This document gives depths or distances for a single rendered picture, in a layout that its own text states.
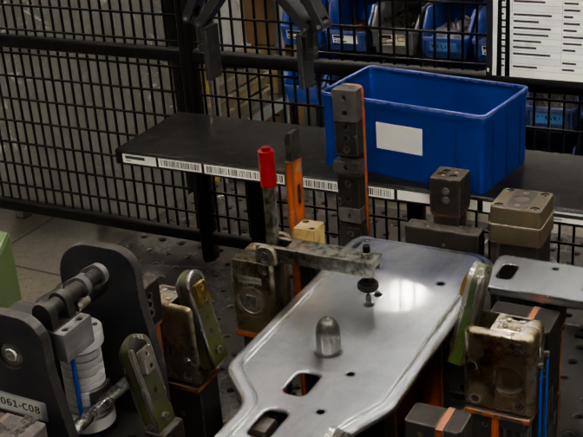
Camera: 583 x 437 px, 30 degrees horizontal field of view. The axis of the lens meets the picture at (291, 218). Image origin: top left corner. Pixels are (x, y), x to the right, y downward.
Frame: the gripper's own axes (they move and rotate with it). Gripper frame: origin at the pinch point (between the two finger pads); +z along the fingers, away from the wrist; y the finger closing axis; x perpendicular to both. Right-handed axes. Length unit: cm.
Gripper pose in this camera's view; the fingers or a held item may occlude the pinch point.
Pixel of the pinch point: (258, 73)
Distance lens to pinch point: 141.3
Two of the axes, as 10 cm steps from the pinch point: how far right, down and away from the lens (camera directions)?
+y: 8.9, 1.3, -4.4
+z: 0.7, 9.1, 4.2
